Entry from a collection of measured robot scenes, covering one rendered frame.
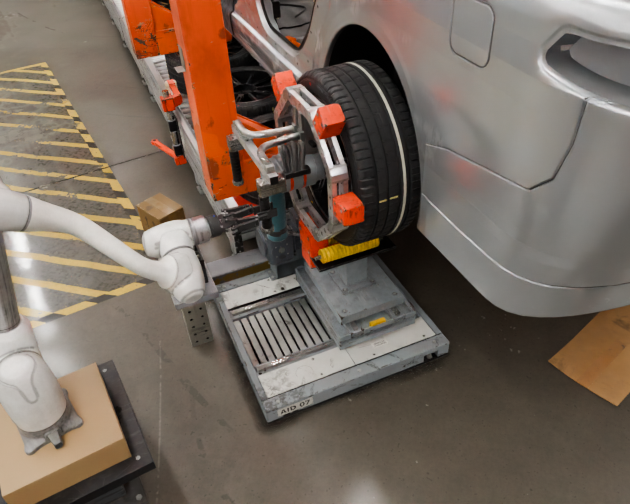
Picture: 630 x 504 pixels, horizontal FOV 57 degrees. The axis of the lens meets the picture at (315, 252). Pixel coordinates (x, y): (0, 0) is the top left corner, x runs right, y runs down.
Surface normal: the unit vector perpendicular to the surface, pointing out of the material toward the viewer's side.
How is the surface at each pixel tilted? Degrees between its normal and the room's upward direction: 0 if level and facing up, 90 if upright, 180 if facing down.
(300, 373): 0
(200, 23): 90
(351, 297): 0
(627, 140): 89
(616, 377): 2
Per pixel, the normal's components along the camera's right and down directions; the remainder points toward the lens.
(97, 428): -0.07, -0.77
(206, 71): 0.39, 0.57
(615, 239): -0.11, 0.70
